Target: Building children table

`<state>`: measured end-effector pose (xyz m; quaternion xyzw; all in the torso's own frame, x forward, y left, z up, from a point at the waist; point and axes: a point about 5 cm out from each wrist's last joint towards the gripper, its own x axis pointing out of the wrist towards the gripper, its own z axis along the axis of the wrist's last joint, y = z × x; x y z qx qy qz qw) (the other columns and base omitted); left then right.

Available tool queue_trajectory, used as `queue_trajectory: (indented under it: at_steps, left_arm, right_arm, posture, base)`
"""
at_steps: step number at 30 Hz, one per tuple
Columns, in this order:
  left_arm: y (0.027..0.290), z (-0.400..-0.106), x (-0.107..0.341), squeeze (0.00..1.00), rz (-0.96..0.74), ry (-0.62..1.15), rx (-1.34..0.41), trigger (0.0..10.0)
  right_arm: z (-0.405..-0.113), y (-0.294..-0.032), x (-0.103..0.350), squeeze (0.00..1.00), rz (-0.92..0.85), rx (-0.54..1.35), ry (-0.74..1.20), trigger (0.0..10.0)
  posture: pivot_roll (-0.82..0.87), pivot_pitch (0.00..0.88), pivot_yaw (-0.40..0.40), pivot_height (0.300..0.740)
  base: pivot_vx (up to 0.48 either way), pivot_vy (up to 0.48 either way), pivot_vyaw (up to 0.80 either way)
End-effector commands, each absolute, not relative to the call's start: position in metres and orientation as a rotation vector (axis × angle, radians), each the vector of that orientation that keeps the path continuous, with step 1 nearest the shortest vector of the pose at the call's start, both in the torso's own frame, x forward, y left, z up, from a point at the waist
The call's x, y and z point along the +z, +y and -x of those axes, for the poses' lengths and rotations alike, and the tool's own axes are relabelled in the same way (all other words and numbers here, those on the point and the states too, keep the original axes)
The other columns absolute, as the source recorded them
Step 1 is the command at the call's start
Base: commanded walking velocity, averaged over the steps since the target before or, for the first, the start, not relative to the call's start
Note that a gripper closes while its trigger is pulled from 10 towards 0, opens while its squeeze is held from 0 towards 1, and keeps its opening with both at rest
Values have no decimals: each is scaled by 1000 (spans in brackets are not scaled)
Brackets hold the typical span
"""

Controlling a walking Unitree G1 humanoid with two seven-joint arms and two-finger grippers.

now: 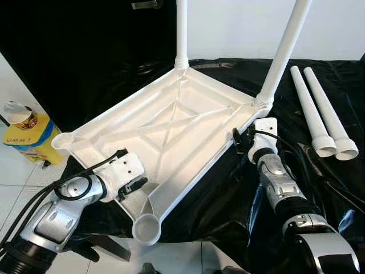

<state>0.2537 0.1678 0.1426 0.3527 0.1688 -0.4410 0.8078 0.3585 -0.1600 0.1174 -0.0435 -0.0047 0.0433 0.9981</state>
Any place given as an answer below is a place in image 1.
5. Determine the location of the white plastic table top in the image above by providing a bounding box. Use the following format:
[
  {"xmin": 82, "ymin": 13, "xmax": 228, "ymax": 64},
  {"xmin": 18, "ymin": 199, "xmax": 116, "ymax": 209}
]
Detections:
[{"xmin": 51, "ymin": 62, "xmax": 274, "ymax": 246}]

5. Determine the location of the white plastic table leg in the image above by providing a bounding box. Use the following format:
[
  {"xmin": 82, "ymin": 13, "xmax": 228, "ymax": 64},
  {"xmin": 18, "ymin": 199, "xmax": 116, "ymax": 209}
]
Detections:
[
  {"xmin": 290, "ymin": 66, "xmax": 338, "ymax": 158},
  {"xmin": 175, "ymin": 0, "xmax": 190, "ymax": 70},
  {"xmin": 254, "ymin": 0, "xmax": 313, "ymax": 110},
  {"xmin": 303, "ymin": 67, "xmax": 359, "ymax": 161}
]

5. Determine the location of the black plastic table sheet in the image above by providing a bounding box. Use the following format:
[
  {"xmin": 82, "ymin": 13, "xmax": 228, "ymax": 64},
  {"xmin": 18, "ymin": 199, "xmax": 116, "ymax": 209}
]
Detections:
[{"xmin": 57, "ymin": 57, "xmax": 365, "ymax": 274}]

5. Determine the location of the brown wooden table leg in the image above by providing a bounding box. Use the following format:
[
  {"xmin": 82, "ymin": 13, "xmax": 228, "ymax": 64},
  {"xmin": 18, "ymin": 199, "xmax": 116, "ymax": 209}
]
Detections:
[{"xmin": 86, "ymin": 233, "xmax": 132, "ymax": 262}]

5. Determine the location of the dark grey left robot leg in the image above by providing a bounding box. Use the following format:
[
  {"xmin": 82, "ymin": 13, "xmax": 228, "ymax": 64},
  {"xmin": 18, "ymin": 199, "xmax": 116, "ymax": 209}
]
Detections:
[{"xmin": 140, "ymin": 263, "xmax": 160, "ymax": 274}]

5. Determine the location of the dark grey robot leg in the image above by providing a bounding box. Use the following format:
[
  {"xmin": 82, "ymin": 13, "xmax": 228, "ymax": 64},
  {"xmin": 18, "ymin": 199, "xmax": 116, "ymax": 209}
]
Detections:
[
  {"xmin": 140, "ymin": 263, "xmax": 160, "ymax": 274},
  {"xmin": 220, "ymin": 265, "xmax": 249, "ymax": 274}
]

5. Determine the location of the yellow cardboard box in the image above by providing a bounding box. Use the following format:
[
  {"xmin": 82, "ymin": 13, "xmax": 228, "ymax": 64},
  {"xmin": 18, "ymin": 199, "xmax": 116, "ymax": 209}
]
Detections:
[{"xmin": 3, "ymin": 114, "xmax": 63, "ymax": 166}]

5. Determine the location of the dark grey right robot leg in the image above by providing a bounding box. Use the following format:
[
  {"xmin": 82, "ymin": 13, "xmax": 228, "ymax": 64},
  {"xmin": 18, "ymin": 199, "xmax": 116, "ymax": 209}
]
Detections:
[{"xmin": 220, "ymin": 265, "xmax": 249, "ymax": 274}]

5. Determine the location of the black door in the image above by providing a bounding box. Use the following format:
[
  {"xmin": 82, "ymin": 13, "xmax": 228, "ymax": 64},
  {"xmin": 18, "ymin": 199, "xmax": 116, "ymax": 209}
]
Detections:
[{"xmin": 0, "ymin": 0, "xmax": 179, "ymax": 129}]

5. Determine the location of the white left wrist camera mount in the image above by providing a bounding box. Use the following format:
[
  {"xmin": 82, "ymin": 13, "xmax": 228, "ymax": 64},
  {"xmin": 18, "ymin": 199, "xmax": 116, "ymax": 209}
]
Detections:
[{"xmin": 102, "ymin": 151, "xmax": 146, "ymax": 200}]

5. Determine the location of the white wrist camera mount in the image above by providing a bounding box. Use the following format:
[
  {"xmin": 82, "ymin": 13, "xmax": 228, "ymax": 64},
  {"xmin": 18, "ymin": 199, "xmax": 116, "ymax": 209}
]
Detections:
[
  {"xmin": 251, "ymin": 118, "xmax": 278, "ymax": 155},
  {"xmin": 102, "ymin": 151, "xmax": 146, "ymax": 200}
]

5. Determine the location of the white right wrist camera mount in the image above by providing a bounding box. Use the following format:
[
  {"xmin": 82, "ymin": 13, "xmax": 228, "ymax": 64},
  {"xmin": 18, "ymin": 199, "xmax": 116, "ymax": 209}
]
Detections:
[{"xmin": 251, "ymin": 118, "xmax": 278, "ymax": 155}]

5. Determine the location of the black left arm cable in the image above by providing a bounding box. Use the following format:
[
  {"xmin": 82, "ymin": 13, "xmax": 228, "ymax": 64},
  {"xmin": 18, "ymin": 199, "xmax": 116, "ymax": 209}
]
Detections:
[{"xmin": 0, "ymin": 148, "xmax": 129, "ymax": 252}]

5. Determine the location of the metal door handle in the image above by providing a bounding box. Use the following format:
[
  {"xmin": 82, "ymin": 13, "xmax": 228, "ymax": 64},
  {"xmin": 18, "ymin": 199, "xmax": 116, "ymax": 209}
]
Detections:
[{"xmin": 131, "ymin": 0, "xmax": 163, "ymax": 10}]

